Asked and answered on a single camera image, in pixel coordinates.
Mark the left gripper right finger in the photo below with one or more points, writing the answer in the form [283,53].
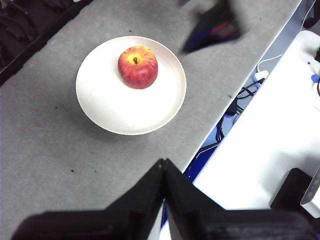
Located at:
[212,222]

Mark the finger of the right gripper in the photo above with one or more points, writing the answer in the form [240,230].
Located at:
[184,2]
[212,27]

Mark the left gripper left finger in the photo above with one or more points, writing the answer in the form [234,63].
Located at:
[112,222]

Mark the red yellow apple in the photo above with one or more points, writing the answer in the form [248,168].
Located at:
[138,67]

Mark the cream yellow plate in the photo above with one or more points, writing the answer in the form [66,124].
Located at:
[125,110]

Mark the white plug adapter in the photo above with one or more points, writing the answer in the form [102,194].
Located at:
[260,75]

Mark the black box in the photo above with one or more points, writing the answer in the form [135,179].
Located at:
[287,190]

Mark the blue round button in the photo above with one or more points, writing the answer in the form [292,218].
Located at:
[315,78]

